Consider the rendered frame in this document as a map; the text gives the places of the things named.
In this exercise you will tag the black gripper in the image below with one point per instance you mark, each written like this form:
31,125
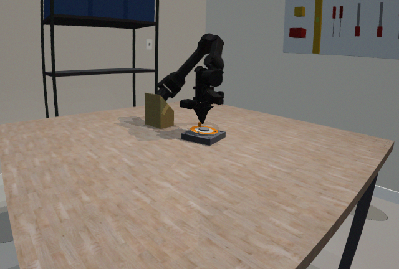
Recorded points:
200,105

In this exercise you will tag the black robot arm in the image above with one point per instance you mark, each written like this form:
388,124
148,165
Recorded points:
209,44

